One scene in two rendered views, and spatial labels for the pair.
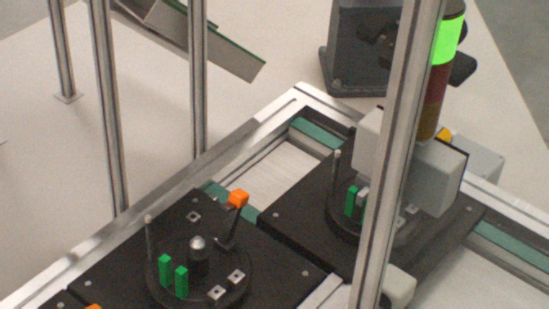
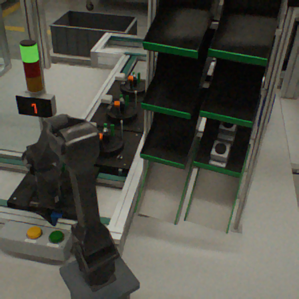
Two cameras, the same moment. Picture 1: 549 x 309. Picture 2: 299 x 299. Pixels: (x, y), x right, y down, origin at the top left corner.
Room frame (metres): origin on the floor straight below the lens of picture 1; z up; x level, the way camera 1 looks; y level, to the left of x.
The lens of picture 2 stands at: (1.83, -0.31, 1.85)
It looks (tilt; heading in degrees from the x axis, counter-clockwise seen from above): 36 degrees down; 153
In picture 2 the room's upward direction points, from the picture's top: 3 degrees clockwise
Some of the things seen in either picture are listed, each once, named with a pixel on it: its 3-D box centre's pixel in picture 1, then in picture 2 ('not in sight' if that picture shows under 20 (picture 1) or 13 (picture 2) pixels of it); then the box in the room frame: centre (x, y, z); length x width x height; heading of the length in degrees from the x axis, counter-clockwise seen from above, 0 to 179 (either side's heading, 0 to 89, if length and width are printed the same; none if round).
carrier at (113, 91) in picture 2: not in sight; (134, 81); (0.29, 0.38, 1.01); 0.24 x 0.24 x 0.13; 53
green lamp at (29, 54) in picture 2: not in sight; (29, 51); (0.68, -0.15, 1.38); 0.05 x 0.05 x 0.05
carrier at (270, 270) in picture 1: (197, 257); (105, 136); (0.68, 0.09, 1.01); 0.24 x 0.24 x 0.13; 53
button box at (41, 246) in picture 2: not in sight; (35, 239); (1.01, -0.26, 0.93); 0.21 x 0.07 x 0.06; 53
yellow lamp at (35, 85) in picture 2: not in sight; (34, 81); (0.68, -0.15, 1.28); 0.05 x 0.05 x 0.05
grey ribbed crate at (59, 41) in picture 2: not in sight; (95, 34); (-1.13, 0.66, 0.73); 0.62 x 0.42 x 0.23; 53
